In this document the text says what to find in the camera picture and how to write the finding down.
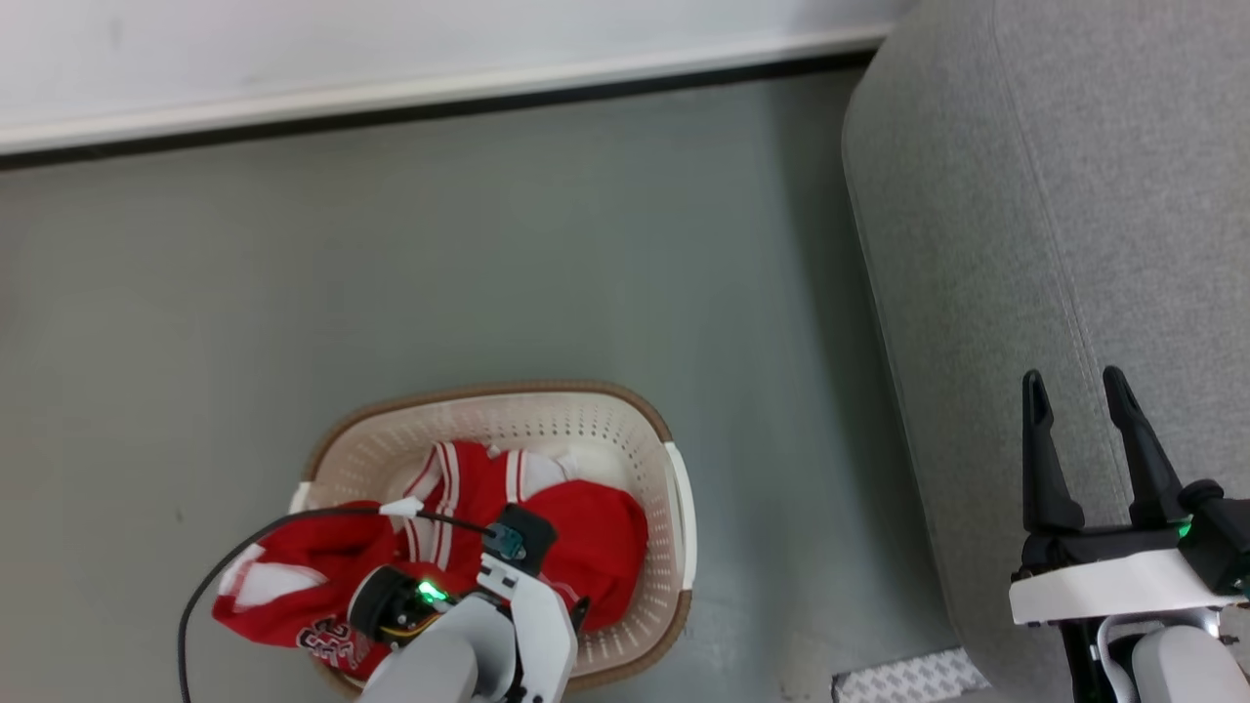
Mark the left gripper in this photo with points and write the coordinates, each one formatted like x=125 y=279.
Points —
x=542 y=635

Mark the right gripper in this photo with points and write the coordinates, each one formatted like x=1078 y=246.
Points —
x=1104 y=586

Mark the red and white jersey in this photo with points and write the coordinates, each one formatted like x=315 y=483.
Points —
x=596 y=547

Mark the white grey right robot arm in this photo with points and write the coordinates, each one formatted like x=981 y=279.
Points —
x=1187 y=669

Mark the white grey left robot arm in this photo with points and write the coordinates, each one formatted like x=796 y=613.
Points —
x=439 y=664

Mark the cream perforated laundry basket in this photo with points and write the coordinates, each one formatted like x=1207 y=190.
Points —
x=586 y=420

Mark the grey fabric sofa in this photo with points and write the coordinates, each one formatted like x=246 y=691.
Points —
x=1074 y=195

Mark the grey patterned floor mat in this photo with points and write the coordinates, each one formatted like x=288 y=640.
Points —
x=908 y=679

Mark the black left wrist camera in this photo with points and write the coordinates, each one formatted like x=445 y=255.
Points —
x=527 y=532

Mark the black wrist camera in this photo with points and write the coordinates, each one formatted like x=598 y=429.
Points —
x=527 y=532
x=1226 y=547

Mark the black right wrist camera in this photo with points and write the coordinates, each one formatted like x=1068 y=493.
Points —
x=1226 y=547

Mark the white wall baseboard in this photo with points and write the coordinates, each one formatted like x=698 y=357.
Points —
x=391 y=93

